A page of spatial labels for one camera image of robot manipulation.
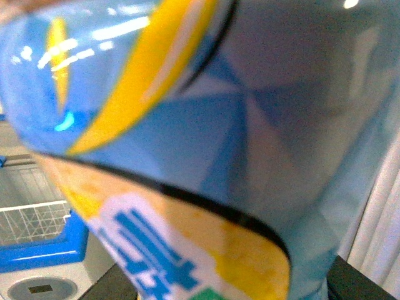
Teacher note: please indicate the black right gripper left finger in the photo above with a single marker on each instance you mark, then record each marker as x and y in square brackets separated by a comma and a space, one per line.
[113, 285]

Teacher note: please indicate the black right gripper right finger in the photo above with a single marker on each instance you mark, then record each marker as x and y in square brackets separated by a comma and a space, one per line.
[347, 283]

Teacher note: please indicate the blue yellow label drink bottle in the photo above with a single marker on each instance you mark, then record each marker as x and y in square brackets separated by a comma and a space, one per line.
[217, 149]

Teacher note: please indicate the grey pleated curtain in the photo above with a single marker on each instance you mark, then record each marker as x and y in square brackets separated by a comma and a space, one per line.
[372, 244]

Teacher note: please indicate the grey oval control panel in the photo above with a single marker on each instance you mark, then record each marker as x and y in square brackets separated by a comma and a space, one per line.
[43, 288]

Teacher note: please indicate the white blue chest freezer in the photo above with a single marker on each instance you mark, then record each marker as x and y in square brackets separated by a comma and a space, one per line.
[75, 254]

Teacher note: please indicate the white wire freezer basket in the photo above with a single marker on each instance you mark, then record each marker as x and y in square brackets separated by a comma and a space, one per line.
[33, 222]

